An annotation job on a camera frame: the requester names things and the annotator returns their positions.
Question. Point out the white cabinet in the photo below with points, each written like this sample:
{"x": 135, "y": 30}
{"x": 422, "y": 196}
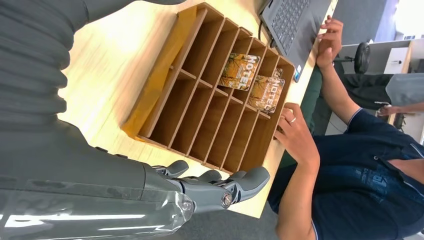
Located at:
{"x": 397, "y": 61}

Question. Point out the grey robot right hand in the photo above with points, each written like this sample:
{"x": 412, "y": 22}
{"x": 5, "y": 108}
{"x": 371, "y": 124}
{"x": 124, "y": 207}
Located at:
{"x": 82, "y": 185}

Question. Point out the grey laptop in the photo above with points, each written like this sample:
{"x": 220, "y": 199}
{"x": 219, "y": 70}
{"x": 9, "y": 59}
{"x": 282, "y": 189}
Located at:
{"x": 291, "y": 20}

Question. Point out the person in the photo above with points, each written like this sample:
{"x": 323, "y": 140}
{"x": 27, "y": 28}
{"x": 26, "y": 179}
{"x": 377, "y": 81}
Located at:
{"x": 404, "y": 89}
{"x": 364, "y": 182}

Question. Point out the wooden slotted card organizer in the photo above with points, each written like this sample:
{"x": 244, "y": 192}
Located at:
{"x": 185, "y": 109}

